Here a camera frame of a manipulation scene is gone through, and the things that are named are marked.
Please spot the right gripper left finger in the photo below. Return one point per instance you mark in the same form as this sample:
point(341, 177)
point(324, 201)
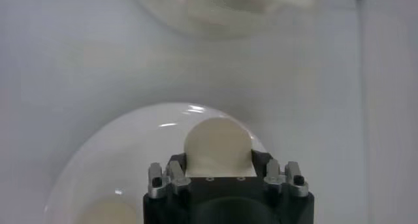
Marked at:
point(173, 177)

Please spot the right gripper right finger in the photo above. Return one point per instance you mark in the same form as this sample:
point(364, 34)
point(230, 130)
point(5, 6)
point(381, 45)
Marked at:
point(277, 177)

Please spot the white steamed baozi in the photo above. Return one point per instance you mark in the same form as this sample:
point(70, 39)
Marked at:
point(217, 147)
point(107, 214)

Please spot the white round plate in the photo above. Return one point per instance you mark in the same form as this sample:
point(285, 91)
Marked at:
point(130, 153)

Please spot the cream electric cooker base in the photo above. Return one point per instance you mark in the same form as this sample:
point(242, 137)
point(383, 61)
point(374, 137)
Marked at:
point(202, 19)

